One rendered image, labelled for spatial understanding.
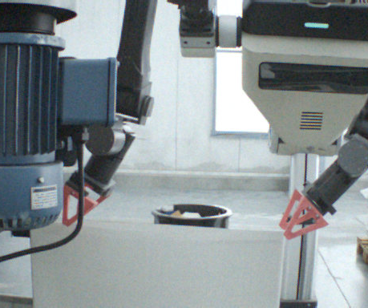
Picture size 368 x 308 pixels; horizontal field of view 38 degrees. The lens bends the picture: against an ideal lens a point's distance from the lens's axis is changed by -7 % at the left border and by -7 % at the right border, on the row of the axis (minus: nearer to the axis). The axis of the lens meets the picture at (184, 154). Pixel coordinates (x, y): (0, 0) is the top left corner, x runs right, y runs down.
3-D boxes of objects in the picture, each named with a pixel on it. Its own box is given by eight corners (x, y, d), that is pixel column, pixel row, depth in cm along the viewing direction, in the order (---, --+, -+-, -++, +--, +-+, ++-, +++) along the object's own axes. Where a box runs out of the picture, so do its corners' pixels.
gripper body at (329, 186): (307, 192, 96) (336, 163, 95) (300, 186, 106) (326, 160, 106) (330, 218, 96) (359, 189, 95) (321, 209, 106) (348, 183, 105)
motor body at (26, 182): (77, 216, 80) (79, 43, 78) (43, 239, 65) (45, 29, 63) (-15, 210, 81) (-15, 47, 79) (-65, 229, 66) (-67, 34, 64)
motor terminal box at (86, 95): (103, 141, 81) (105, 63, 81) (118, 145, 72) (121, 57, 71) (48, 142, 79) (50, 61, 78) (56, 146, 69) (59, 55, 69)
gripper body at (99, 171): (70, 179, 100) (88, 143, 99) (84, 172, 110) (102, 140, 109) (99, 198, 100) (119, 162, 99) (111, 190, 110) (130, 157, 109)
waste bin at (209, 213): (228, 298, 365) (232, 204, 360) (226, 326, 314) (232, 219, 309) (156, 295, 369) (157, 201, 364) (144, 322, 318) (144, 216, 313)
